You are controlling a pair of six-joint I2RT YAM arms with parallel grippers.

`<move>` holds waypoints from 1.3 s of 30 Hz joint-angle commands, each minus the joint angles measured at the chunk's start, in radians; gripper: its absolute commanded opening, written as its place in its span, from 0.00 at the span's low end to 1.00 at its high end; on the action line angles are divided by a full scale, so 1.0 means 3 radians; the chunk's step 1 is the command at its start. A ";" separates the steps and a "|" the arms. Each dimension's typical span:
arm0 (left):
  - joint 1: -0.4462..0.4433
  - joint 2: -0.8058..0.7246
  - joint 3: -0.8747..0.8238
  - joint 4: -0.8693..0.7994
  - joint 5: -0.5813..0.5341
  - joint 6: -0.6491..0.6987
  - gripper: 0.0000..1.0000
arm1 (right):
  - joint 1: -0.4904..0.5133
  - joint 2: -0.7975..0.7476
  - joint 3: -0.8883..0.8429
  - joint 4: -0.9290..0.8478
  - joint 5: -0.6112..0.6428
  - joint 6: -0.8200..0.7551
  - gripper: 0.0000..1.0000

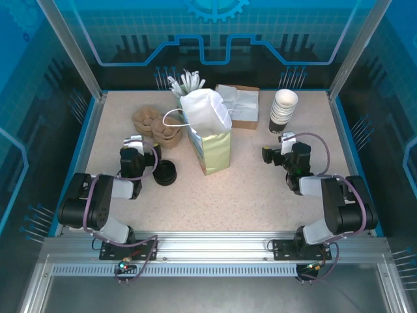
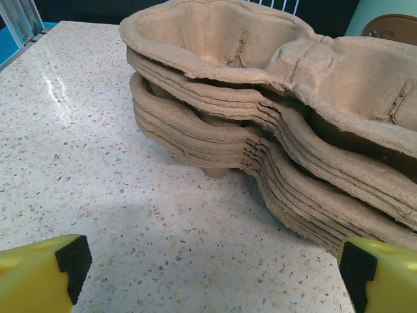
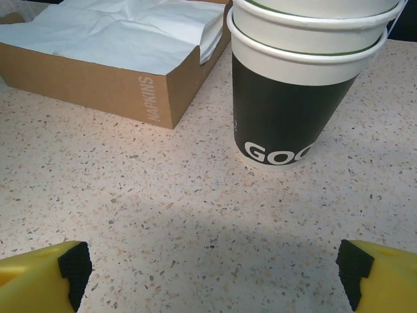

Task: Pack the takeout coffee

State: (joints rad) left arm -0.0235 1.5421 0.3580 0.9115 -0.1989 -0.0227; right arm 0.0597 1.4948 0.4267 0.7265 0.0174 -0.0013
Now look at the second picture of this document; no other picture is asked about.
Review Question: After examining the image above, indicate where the brown pulp cup carrier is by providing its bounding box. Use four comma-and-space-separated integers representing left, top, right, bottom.
119, 0, 417, 144

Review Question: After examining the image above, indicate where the aluminium frame post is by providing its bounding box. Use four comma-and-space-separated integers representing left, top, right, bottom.
0, 0, 45, 45

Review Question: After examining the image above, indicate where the mint green straw cup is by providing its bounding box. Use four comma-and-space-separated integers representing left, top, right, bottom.
344, 0, 417, 45

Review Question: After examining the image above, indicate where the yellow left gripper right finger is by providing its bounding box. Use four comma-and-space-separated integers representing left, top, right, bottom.
337, 236, 417, 313

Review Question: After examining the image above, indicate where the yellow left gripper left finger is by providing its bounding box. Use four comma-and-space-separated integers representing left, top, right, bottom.
0, 233, 93, 313

